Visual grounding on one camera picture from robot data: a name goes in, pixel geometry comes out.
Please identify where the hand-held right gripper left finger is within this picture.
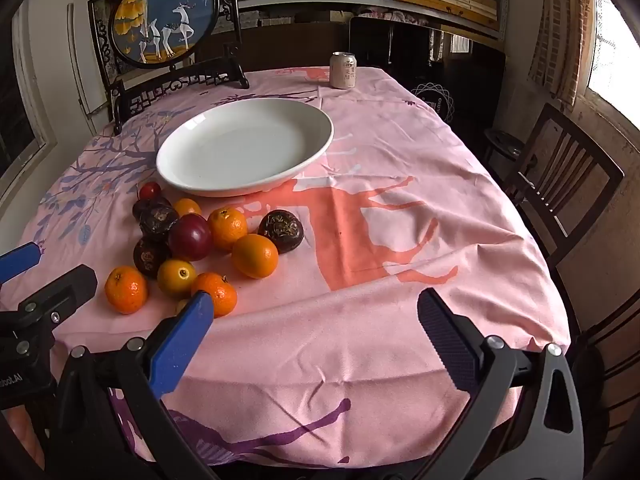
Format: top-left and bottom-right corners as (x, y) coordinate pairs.
(47, 290), (221, 480)

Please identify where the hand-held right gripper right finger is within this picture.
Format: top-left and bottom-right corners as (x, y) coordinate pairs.
(417, 287), (586, 480)

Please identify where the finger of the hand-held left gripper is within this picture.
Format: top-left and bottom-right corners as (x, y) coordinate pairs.
(17, 265), (98, 333)
(0, 242), (43, 286)

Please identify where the mandarin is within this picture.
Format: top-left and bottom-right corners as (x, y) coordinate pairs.
(104, 266), (149, 315)
(191, 272), (238, 318)
(207, 207), (249, 253)

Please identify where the small yellow orange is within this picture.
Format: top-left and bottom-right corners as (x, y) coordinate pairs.
(157, 259), (197, 297)

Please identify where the dark water chestnut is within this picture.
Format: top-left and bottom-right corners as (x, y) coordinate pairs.
(140, 205), (180, 242)
(133, 237), (172, 279)
(258, 210), (304, 251)

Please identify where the red plum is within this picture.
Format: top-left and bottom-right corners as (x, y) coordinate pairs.
(168, 213), (213, 262)

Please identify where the dark cherry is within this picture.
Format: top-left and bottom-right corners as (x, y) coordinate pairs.
(132, 197), (171, 221)

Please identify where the smooth orange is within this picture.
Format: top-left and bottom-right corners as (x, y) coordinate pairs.
(231, 233), (279, 279)
(172, 198), (203, 218)

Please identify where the white oval plate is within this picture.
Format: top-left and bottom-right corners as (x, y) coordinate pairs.
(156, 97), (334, 198)

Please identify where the pink printed tablecloth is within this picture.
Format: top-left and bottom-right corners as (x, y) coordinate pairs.
(0, 65), (573, 471)

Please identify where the window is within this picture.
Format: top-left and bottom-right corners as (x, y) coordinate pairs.
(585, 0), (640, 106)
(0, 0), (58, 181)

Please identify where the dark wooden chair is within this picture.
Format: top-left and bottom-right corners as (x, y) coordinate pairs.
(505, 102), (626, 261)

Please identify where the round stool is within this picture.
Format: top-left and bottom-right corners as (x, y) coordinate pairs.
(482, 127), (538, 173)

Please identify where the black bag white emblem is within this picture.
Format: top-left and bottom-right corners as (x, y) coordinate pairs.
(410, 80), (457, 125)

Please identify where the round deer screen black stand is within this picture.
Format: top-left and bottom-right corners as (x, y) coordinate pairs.
(87, 0), (251, 136)

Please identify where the beverage can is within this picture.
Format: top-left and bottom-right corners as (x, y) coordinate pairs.
(329, 51), (358, 90)

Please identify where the white wall shelf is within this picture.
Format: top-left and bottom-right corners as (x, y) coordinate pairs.
(235, 0), (508, 41)

